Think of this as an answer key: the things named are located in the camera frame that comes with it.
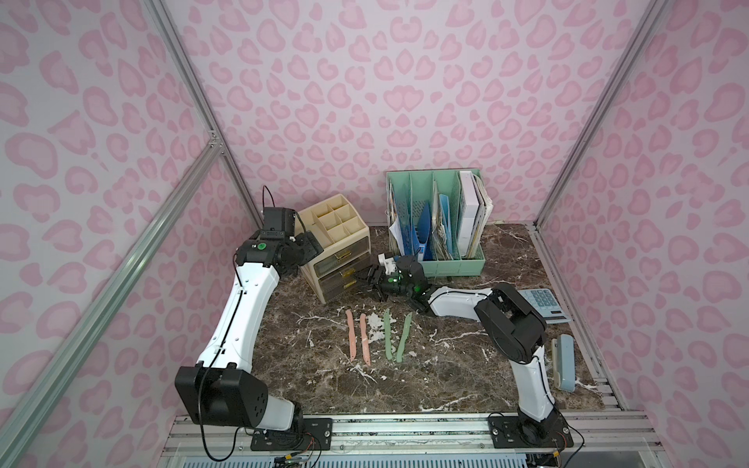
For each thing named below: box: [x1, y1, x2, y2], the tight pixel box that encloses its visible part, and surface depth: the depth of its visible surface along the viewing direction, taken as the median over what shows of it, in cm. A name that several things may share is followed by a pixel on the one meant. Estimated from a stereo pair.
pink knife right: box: [359, 312, 372, 367], surface depth 92 cm
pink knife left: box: [345, 309, 357, 362], surface depth 92 cm
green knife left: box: [384, 308, 394, 360], surface depth 92 cm
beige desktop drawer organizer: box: [297, 194, 373, 305], surface depth 88 cm
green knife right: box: [396, 312, 413, 363], surface depth 92 cm
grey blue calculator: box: [516, 288, 572, 325], surface depth 97 cm
